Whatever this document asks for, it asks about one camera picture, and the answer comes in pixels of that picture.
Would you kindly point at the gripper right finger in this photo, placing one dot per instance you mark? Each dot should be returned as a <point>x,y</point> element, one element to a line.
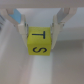
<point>58,24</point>

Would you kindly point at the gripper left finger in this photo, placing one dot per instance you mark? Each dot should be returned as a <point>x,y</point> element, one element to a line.
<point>20,26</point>

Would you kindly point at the yellow block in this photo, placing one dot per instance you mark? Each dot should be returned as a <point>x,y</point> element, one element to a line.
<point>39,41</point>

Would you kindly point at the white plastic box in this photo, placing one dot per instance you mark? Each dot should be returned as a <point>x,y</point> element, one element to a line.
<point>66,68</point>

